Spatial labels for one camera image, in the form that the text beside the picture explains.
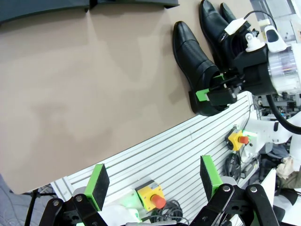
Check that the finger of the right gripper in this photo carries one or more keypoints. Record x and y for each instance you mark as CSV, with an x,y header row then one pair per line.
x,y
221,96
218,77

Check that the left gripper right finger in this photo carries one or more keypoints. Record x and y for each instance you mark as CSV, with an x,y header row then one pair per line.
x,y
209,181

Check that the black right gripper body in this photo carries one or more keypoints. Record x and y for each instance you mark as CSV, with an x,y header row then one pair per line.
x,y
256,70

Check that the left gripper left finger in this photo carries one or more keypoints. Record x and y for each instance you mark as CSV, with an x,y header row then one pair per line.
x,y
97,186

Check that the black woven-texture leather shoe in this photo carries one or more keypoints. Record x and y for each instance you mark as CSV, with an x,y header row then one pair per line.
x,y
188,51

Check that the black buckle leather shoe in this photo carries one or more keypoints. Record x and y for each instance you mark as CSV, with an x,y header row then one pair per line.
x,y
228,14
211,23

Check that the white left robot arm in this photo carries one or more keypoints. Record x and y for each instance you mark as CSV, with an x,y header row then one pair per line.
x,y
127,209

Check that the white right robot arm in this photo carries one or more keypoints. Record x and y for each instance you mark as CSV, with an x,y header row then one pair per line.
x,y
282,70

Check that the black shoe stand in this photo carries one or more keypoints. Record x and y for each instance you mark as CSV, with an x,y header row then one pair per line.
x,y
47,9

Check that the yellow emergency stop box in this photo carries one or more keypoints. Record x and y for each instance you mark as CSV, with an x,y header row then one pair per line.
x,y
236,139
150,194

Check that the black tripod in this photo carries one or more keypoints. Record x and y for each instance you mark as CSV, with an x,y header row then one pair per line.
x,y
33,204

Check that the beige crumpled cloth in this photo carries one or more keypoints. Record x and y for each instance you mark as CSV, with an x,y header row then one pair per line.
x,y
288,169

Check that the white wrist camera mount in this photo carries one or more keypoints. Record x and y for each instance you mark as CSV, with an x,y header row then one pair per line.
x,y
235,26

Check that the white slotted base plate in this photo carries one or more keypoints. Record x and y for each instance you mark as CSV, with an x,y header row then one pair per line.
x,y
164,160

